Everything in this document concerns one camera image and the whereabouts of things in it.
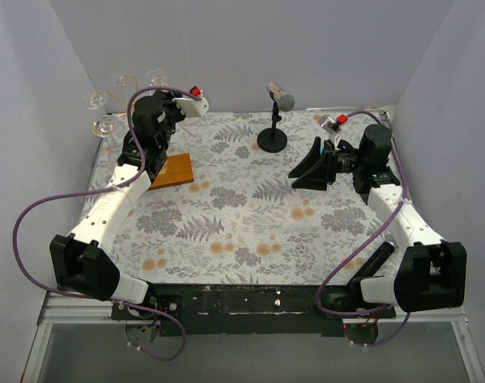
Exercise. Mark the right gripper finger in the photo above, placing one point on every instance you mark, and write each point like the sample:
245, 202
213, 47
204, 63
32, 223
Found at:
316, 179
311, 160

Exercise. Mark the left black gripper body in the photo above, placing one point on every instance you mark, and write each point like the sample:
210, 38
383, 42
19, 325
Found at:
175, 112

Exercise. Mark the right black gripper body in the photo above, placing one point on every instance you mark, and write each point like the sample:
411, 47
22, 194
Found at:
330, 167

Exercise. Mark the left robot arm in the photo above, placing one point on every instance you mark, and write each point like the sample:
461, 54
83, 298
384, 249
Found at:
81, 260

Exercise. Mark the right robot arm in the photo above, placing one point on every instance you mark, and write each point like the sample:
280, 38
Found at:
432, 271

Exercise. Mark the glitter microphone on stand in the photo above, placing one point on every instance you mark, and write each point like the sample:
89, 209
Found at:
281, 98

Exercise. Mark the floral tablecloth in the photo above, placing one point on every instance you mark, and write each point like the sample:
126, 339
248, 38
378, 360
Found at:
240, 221

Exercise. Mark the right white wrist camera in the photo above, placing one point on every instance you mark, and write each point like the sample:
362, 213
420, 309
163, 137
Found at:
333, 127

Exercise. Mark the gold wire wine glass rack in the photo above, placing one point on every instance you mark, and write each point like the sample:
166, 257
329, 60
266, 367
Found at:
174, 171

